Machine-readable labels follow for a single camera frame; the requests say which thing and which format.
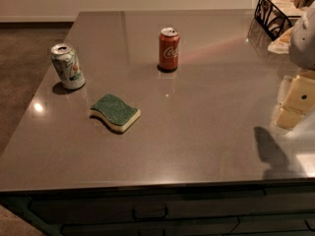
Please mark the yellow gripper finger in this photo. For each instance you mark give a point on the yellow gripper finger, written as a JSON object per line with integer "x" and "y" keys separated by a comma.
{"x": 296, "y": 98}

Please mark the green and yellow sponge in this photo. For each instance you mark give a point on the green and yellow sponge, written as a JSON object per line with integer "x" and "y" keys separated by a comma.
{"x": 115, "y": 113}

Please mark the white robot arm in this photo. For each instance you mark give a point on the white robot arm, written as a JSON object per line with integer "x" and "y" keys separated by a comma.
{"x": 301, "y": 48}

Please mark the napkins in basket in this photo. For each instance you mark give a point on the napkins in basket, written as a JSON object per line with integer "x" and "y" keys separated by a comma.
{"x": 292, "y": 8}

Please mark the dark cabinet drawer front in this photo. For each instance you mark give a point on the dark cabinet drawer front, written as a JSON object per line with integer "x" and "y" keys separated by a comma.
{"x": 180, "y": 205}

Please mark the red cola can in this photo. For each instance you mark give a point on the red cola can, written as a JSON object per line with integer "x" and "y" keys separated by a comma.
{"x": 168, "y": 49}

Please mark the white green soda can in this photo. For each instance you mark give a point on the white green soda can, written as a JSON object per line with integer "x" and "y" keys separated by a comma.
{"x": 66, "y": 63}

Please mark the black wire basket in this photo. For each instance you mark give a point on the black wire basket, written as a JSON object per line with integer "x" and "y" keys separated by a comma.
{"x": 274, "y": 25}

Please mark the black drawer handle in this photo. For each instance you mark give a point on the black drawer handle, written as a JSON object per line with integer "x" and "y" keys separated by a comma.
{"x": 149, "y": 213}

